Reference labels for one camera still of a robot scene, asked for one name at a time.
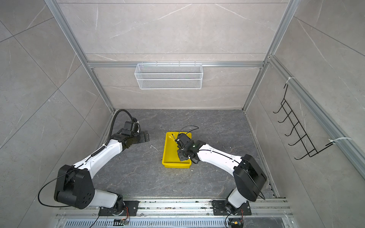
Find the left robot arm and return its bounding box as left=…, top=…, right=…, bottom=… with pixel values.
left=54, top=118, right=149, bottom=215

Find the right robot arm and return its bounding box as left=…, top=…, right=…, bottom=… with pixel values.
left=175, top=133, right=267, bottom=215

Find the yellow plastic bin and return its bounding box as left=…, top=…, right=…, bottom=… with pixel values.
left=162, top=132, right=192, bottom=169

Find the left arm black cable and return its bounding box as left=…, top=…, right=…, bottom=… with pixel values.
left=37, top=109, right=135, bottom=208

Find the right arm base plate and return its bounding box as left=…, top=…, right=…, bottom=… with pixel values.
left=212, top=200, right=252, bottom=216

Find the aluminium mounting rail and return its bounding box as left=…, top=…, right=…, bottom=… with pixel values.
left=51, top=197, right=297, bottom=228

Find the white wire mesh basket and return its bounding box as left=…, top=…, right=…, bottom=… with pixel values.
left=135, top=63, right=203, bottom=90

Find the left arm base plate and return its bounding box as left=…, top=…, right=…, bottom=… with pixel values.
left=98, top=200, right=140, bottom=216

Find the black wire hook rack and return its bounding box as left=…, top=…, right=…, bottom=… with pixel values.
left=273, top=85, right=335, bottom=160

